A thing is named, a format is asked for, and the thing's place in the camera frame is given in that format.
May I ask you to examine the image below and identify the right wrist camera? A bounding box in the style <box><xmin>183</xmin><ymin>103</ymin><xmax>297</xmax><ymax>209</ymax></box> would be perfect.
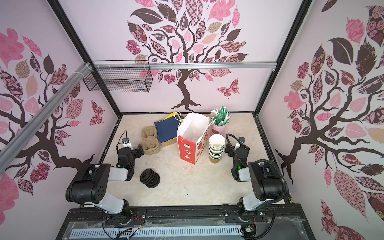
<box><xmin>234</xmin><ymin>137</ymin><xmax>246</xmax><ymax>150</ymax></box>

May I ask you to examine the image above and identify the pink straw holder cup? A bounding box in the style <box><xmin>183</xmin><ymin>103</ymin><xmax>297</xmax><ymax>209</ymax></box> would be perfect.
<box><xmin>210</xmin><ymin>124</ymin><xmax>227</xmax><ymax>137</ymax></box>

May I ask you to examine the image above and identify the aluminium rail left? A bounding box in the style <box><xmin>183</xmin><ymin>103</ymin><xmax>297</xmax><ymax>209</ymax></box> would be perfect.
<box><xmin>1</xmin><ymin>63</ymin><xmax>92</xmax><ymax>173</ymax></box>

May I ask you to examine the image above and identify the stack of paper cups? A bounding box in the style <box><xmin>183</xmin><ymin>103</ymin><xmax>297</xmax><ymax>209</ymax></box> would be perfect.
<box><xmin>209</xmin><ymin>134</ymin><xmax>226</xmax><ymax>164</ymax></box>

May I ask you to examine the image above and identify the white red paper bag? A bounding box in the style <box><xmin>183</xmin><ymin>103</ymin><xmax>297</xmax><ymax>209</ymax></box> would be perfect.
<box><xmin>177</xmin><ymin>113</ymin><xmax>212</xmax><ymax>165</ymax></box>

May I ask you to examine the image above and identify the white cable duct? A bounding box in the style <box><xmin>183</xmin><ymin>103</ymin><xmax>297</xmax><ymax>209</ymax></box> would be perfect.
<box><xmin>67</xmin><ymin>226</ymin><xmax>243</xmax><ymax>240</ymax></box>

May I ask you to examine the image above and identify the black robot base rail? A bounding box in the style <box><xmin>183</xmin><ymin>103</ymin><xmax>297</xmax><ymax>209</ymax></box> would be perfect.
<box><xmin>57</xmin><ymin>204</ymin><xmax>315</xmax><ymax>240</ymax></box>

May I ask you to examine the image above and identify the stack of black lids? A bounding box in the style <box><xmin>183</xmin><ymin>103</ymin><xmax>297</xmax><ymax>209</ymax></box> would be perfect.
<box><xmin>140</xmin><ymin>169</ymin><xmax>161</xmax><ymax>189</ymax></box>

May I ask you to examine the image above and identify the aluminium rail back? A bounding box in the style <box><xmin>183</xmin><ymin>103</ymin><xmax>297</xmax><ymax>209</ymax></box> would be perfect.
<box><xmin>94</xmin><ymin>62</ymin><xmax>277</xmax><ymax>70</ymax></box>

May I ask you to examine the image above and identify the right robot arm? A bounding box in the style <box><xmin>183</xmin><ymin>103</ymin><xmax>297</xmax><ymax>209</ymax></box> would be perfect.
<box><xmin>225</xmin><ymin>134</ymin><xmax>287</xmax><ymax>221</ymax></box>

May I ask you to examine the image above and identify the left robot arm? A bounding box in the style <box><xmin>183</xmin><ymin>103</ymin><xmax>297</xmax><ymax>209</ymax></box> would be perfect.
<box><xmin>66</xmin><ymin>145</ymin><xmax>144</xmax><ymax>225</ymax></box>

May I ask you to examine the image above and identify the black wire basket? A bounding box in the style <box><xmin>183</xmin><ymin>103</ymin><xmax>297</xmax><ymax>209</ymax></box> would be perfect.
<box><xmin>83</xmin><ymin>60</ymin><xmax>153</xmax><ymax>93</ymax></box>

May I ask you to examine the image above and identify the navy napkin stack box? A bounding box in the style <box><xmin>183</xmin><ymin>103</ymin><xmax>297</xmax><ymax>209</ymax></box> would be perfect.
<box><xmin>154</xmin><ymin>112</ymin><xmax>183</xmax><ymax>148</ymax></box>

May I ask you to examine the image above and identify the aluminium rail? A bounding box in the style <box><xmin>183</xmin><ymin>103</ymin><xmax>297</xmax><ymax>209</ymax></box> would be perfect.
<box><xmin>1</xmin><ymin>63</ymin><xmax>92</xmax><ymax>173</ymax></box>
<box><xmin>94</xmin><ymin>62</ymin><xmax>277</xmax><ymax>70</ymax></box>

